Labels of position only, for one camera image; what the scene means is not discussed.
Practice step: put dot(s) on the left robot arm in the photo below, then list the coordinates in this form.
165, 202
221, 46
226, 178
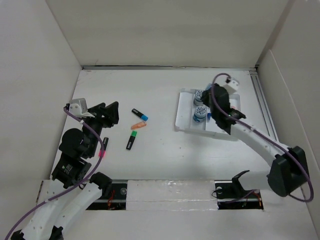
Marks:
75, 182

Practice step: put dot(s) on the black highlighter blue cap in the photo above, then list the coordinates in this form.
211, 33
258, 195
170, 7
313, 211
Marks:
139, 114

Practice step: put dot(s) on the aluminium rail right side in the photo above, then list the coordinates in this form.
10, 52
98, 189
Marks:
262, 102

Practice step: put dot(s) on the large blue cleaning gel jar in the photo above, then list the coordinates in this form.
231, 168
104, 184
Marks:
197, 97

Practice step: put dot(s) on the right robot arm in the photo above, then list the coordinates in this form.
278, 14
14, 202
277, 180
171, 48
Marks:
288, 168

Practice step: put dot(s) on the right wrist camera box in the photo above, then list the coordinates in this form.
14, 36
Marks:
231, 85

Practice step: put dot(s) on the black highlighter with barcode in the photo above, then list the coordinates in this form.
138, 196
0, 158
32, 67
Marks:
131, 140

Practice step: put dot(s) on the aluminium rail at back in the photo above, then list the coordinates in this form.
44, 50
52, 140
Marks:
157, 67

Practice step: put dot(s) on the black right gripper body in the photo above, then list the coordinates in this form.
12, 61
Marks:
205, 99

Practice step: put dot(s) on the aluminium rail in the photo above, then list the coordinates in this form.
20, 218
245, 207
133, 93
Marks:
157, 67
262, 102

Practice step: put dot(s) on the blue spray pen bottle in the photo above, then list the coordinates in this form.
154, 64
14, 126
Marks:
209, 115

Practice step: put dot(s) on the white plastic organizer tray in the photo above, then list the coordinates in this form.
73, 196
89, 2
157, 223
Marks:
184, 119

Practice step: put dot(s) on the small blue cleaning gel jar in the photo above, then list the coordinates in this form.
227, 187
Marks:
200, 114

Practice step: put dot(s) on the white foam block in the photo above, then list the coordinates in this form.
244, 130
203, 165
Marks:
170, 195

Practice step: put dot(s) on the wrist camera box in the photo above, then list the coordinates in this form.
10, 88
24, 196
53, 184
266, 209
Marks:
78, 107
231, 85

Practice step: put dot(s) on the black highlighter pink cap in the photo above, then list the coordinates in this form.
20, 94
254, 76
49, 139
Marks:
105, 144

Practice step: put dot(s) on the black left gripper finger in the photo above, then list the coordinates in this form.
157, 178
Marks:
97, 108
112, 112

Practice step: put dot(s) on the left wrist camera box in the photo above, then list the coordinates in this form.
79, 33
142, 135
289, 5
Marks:
78, 107

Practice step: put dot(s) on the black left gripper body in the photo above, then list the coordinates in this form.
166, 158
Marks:
98, 122

